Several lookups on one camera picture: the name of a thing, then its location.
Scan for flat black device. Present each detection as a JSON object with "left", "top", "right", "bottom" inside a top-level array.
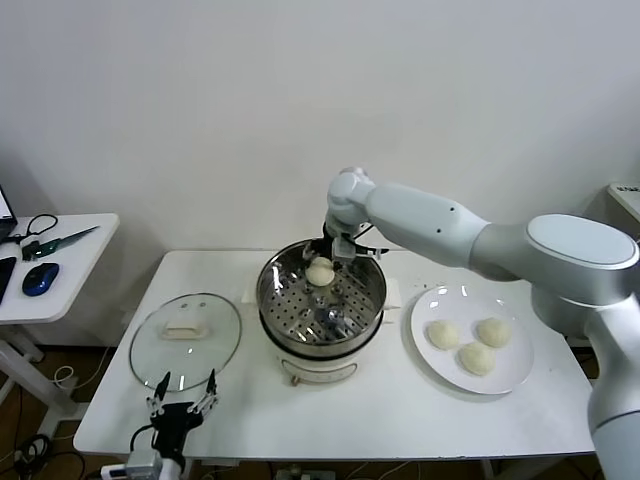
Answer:
[{"left": 0, "top": 255, "right": 18, "bottom": 306}]

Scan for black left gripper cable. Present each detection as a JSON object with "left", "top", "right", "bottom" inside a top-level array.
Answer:
[{"left": 130, "top": 423, "right": 157, "bottom": 454}]

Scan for white round plate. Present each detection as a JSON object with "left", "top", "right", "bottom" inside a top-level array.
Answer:
[{"left": 409, "top": 284, "right": 535, "bottom": 396}]

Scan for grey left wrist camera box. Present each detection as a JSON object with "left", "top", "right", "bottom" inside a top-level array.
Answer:
[{"left": 99, "top": 452, "right": 164, "bottom": 480}]

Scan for white steamed baozi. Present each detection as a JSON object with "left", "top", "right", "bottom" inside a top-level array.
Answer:
[
  {"left": 474, "top": 317, "right": 512, "bottom": 349},
  {"left": 305, "top": 257, "right": 335, "bottom": 288},
  {"left": 425, "top": 319, "right": 461, "bottom": 351},
  {"left": 455, "top": 342, "right": 497, "bottom": 377}
]

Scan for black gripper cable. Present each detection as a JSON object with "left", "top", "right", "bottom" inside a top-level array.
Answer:
[
  {"left": 349, "top": 224, "right": 391, "bottom": 257},
  {"left": 130, "top": 423, "right": 157, "bottom": 454}
]

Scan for glass lid with cream handle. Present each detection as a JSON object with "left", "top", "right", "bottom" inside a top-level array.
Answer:
[{"left": 128, "top": 292, "right": 243, "bottom": 393}]

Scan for cream electric cooker pot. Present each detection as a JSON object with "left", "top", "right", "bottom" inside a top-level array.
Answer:
[{"left": 241, "top": 274, "right": 404, "bottom": 389}]

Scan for black looped cord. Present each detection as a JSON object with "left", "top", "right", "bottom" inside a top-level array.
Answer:
[{"left": 9, "top": 213, "right": 59, "bottom": 246}]

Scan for white floor cable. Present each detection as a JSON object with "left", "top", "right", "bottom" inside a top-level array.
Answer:
[{"left": 53, "top": 344, "right": 116, "bottom": 389}]

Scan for laptop with bright screen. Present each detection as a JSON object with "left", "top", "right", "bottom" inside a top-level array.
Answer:
[{"left": 0, "top": 184, "right": 19, "bottom": 241}]

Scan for black floor cables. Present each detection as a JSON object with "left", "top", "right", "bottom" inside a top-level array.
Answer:
[{"left": 14, "top": 433, "right": 76, "bottom": 480}]

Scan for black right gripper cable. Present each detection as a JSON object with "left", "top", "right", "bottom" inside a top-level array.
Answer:
[{"left": 349, "top": 224, "right": 391, "bottom": 257}]

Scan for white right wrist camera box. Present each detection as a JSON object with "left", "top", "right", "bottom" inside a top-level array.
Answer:
[{"left": 333, "top": 237, "right": 362, "bottom": 261}]

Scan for blue black computer mouse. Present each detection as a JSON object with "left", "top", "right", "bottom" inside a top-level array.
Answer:
[{"left": 21, "top": 262, "right": 61, "bottom": 297}]

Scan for stainless steel steamer basket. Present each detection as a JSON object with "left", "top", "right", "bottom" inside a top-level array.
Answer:
[{"left": 256, "top": 238, "right": 389, "bottom": 354}]

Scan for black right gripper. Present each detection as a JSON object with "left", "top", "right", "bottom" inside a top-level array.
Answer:
[{"left": 301, "top": 222, "right": 354, "bottom": 275}]

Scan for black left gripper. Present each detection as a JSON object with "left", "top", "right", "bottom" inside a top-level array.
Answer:
[{"left": 145, "top": 368, "right": 221, "bottom": 464}]

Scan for green handled blade tool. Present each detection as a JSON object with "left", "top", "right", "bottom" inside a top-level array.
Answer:
[{"left": 22, "top": 225, "right": 101, "bottom": 261}]

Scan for white side table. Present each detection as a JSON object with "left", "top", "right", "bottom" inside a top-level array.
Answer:
[{"left": 0, "top": 213, "right": 121, "bottom": 426}]

